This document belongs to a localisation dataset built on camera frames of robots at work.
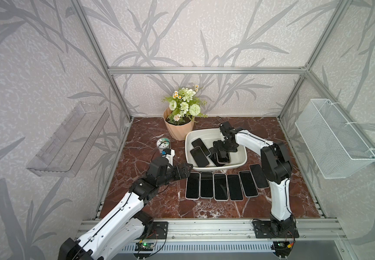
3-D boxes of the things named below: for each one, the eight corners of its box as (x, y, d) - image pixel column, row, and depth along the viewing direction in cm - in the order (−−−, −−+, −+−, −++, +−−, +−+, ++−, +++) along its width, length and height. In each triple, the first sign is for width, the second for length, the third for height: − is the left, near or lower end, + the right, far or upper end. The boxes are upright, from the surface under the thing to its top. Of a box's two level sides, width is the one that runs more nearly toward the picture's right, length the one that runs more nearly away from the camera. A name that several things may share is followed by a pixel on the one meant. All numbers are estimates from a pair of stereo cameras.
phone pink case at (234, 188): (229, 201, 84) (230, 198, 81) (226, 177, 93) (227, 174, 90) (242, 201, 84) (244, 198, 81) (238, 177, 93) (239, 174, 90)
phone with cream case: (214, 200, 85) (214, 199, 83) (212, 175, 94) (212, 173, 92) (228, 200, 85) (229, 199, 83) (225, 175, 94) (226, 173, 92)
